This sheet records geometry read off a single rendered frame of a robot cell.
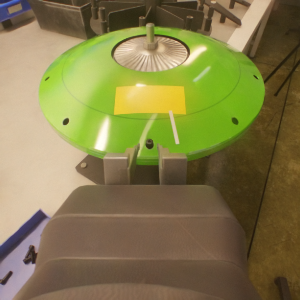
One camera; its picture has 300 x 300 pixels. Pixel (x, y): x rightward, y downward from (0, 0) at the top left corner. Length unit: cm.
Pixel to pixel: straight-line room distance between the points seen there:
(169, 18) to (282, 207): 127
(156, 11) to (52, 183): 53
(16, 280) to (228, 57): 40
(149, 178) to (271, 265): 112
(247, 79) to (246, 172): 131
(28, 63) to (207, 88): 60
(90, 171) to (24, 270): 16
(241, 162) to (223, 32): 100
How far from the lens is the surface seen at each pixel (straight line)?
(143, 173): 36
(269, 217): 148
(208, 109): 24
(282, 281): 133
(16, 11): 101
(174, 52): 31
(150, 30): 29
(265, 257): 139
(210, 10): 68
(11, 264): 37
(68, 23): 85
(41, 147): 46
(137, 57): 29
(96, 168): 37
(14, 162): 46
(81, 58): 32
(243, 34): 88
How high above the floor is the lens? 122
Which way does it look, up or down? 51 degrees down
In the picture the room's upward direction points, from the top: 1 degrees counter-clockwise
